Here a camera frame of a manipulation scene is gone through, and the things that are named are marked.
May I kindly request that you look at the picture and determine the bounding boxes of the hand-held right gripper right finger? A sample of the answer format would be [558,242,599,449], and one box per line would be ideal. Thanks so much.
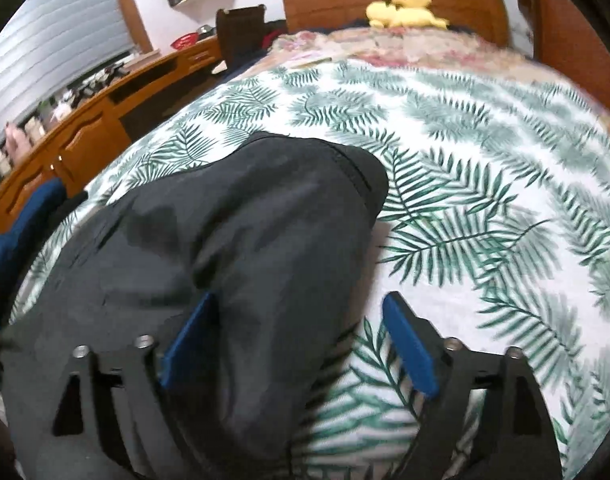
[381,290,559,480]

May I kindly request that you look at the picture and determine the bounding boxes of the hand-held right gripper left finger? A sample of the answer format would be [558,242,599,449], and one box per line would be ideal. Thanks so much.
[51,291,220,477]

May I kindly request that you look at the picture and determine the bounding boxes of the black jacket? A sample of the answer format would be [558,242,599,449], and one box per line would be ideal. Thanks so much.
[0,131,390,480]

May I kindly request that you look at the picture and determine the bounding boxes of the leaf-print bed sheet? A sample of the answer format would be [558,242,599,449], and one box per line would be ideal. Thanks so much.
[15,57,610,480]

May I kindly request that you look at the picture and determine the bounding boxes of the wooden desk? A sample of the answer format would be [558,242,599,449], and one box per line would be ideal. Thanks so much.
[0,35,226,241]

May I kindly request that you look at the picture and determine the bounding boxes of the row of small jars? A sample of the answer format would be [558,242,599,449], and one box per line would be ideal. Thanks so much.
[0,105,53,196]

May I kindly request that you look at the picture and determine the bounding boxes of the black gadget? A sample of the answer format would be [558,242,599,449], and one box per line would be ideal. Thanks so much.
[101,61,132,84]
[67,80,102,106]

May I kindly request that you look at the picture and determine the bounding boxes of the floral quilt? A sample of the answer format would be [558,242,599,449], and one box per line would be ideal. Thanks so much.
[267,25,610,126]

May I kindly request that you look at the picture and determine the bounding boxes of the brown chair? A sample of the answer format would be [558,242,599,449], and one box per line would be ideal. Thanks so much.
[216,4,268,69]

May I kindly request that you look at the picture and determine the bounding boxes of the grey window blind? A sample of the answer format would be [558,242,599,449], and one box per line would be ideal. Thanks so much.
[0,0,136,151]

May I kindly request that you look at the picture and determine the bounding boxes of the yellow plush toy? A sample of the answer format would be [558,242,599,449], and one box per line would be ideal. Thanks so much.
[366,0,450,30]

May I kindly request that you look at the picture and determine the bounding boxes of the wooden window frame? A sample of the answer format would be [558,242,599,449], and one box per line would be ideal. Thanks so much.
[107,0,160,58]

